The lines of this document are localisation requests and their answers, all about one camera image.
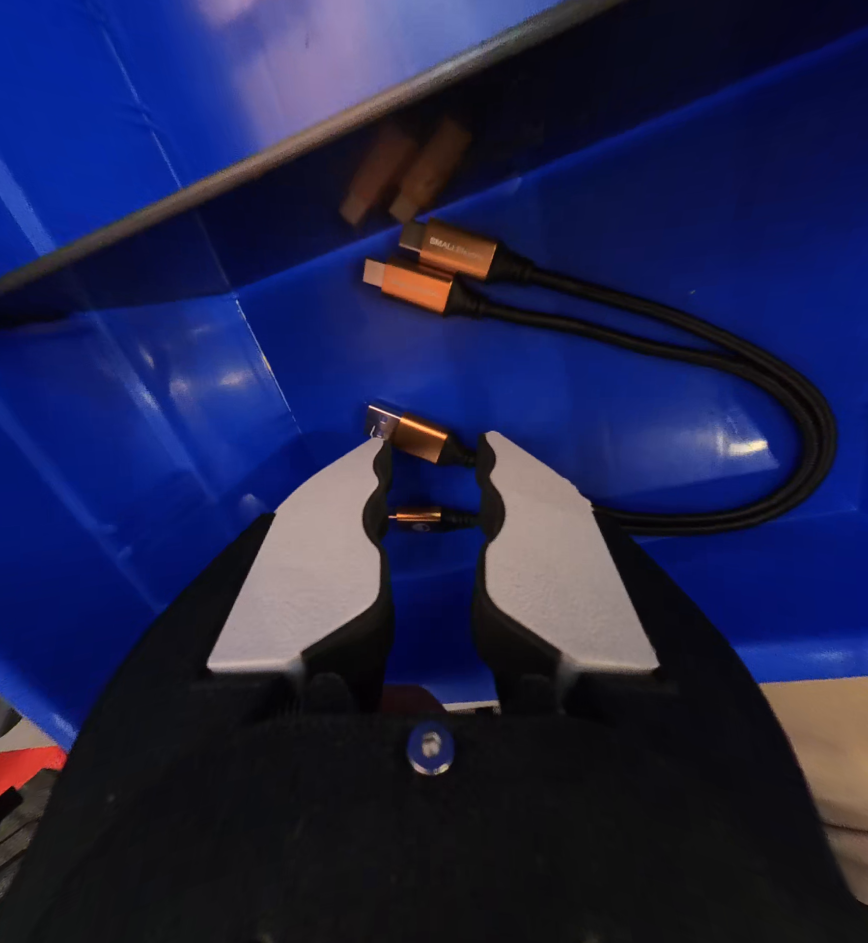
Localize red plastic object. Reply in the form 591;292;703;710
0;746;67;816

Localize black braided cable orange plugs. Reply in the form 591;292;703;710
362;254;830;536
365;217;840;533

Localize blue plastic bin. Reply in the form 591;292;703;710
0;0;868;749

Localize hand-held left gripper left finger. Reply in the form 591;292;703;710
207;440;395;713

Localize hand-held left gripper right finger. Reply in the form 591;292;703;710
472;432;660;716

